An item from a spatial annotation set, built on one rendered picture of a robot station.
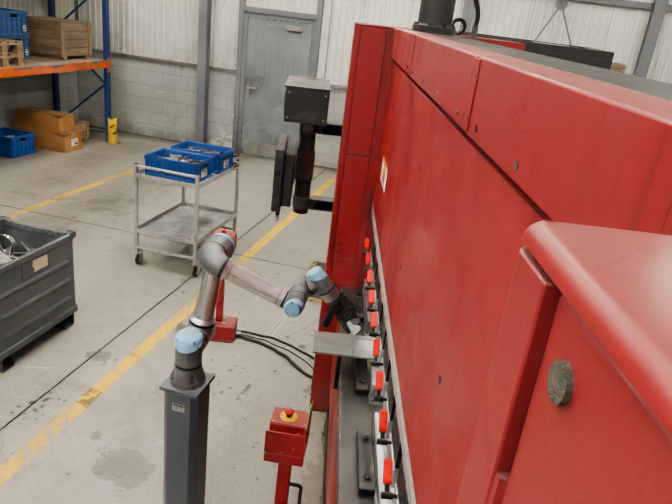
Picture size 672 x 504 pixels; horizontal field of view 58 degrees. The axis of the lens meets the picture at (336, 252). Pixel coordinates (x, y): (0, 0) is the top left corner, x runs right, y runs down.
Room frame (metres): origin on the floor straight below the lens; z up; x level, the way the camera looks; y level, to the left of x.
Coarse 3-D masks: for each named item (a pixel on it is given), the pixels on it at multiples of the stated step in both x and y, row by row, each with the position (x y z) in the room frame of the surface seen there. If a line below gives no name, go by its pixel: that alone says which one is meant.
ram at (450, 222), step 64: (384, 128) 3.11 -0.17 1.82; (448, 128) 1.41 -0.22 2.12; (384, 192) 2.63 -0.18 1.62; (448, 192) 1.27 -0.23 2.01; (512, 192) 0.84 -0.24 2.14; (384, 256) 2.25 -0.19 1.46; (448, 256) 1.16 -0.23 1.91; (512, 256) 0.78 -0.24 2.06; (448, 320) 1.05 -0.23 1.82; (448, 384) 0.96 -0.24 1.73; (448, 448) 0.87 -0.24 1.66
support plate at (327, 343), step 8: (320, 336) 2.36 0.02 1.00; (328, 336) 2.37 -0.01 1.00; (336, 336) 2.37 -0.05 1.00; (344, 336) 2.38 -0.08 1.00; (360, 336) 2.40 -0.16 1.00; (368, 336) 2.41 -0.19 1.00; (320, 344) 2.29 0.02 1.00; (328, 344) 2.30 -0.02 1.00; (336, 344) 2.31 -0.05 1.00; (344, 344) 2.31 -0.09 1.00; (320, 352) 2.23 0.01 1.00; (328, 352) 2.23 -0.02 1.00; (336, 352) 2.24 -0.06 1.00; (344, 352) 2.25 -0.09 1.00; (352, 352) 2.26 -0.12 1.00; (360, 352) 2.26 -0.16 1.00; (368, 352) 2.27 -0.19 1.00
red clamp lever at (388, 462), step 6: (384, 462) 1.23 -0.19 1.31; (390, 462) 1.23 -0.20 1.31; (384, 468) 1.22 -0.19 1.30; (390, 468) 1.22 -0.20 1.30; (384, 474) 1.21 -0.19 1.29; (390, 474) 1.21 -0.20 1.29; (384, 480) 1.20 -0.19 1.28; (390, 480) 1.19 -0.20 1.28; (384, 492) 1.17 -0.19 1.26; (390, 492) 1.18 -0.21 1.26; (384, 498) 1.16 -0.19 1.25; (390, 498) 1.17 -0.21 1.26; (396, 498) 1.17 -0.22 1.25
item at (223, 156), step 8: (176, 144) 5.58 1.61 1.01; (184, 144) 5.72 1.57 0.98; (192, 144) 5.79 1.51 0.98; (200, 144) 5.77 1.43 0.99; (208, 144) 5.75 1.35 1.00; (200, 152) 5.39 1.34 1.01; (208, 152) 5.54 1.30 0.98; (216, 152) 5.62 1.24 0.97; (224, 152) 5.72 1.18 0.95; (232, 152) 5.64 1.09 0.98; (216, 160) 5.37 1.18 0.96; (224, 160) 5.49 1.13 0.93; (232, 160) 5.66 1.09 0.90; (216, 168) 5.37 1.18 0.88; (224, 168) 5.49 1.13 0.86
